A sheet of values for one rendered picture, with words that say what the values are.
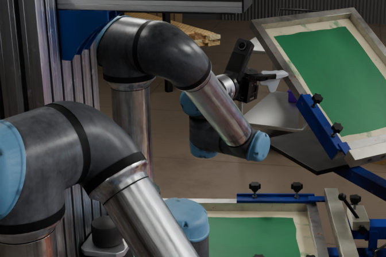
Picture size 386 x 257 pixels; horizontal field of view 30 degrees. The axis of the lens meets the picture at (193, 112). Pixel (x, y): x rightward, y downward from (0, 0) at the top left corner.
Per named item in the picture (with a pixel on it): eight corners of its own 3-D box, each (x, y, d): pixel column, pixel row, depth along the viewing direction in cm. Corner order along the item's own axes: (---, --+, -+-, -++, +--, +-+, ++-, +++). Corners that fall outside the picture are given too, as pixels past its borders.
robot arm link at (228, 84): (204, 74, 187) (230, 82, 183) (215, 70, 190) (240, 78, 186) (202, 100, 190) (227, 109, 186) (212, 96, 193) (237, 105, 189)
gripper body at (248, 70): (236, 90, 203) (211, 101, 194) (239, 61, 199) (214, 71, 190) (259, 98, 199) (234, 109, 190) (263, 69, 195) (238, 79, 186)
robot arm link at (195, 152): (218, 164, 180) (217, 123, 177) (182, 155, 187) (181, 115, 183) (236, 155, 186) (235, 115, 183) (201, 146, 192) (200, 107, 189)
